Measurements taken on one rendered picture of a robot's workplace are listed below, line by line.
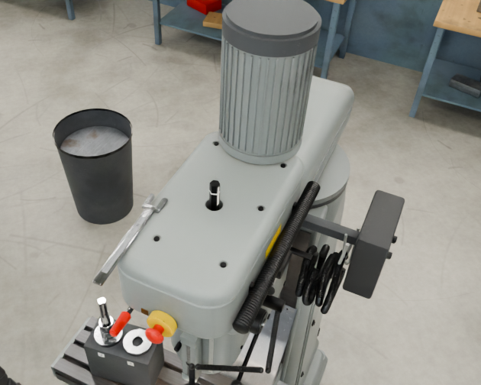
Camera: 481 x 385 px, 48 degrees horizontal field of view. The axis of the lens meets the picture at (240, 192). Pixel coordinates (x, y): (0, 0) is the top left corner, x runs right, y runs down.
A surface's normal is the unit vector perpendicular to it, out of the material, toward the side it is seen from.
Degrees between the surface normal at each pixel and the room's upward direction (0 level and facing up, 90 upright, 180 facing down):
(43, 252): 0
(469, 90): 90
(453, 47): 90
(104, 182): 94
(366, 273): 90
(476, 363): 0
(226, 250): 0
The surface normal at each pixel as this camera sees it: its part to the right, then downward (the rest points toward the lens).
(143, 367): -0.27, 0.66
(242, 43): -0.62, 0.52
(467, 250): 0.05, -0.72
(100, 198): 0.14, 0.74
